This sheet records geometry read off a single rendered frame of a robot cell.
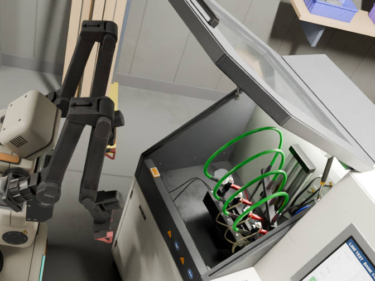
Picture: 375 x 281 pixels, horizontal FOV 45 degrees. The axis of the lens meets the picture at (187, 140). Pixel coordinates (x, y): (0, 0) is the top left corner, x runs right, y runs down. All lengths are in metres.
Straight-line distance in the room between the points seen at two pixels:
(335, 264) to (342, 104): 0.70
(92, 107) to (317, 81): 1.11
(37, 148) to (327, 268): 1.09
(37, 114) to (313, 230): 1.06
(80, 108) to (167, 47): 2.58
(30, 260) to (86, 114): 1.38
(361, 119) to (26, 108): 1.32
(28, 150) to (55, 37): 2.29
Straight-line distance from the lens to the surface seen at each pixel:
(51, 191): 1.54
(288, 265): 1.80
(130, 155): 3.44
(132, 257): 2.51
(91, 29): 1.64
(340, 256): 1.65
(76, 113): 1.29
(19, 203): 1.63
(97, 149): 1.41
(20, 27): 3.85
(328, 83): 2.10
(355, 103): 2.07
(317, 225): 1.70
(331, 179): 1.92
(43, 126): 1.61
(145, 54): 3.87
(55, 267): 2.84
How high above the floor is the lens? 2.48
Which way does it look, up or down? 42 degrees down
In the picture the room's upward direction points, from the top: 22 degrees clockwise
